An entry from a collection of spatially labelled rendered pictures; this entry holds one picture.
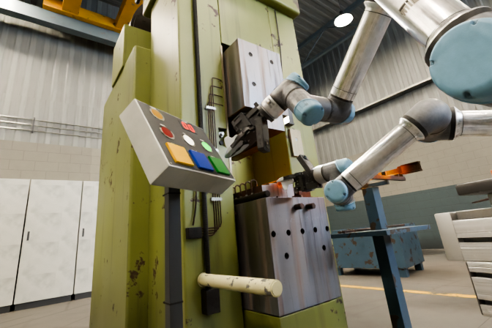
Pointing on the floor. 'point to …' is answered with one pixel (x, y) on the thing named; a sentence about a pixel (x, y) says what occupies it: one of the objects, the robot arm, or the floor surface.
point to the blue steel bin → (359, 258)
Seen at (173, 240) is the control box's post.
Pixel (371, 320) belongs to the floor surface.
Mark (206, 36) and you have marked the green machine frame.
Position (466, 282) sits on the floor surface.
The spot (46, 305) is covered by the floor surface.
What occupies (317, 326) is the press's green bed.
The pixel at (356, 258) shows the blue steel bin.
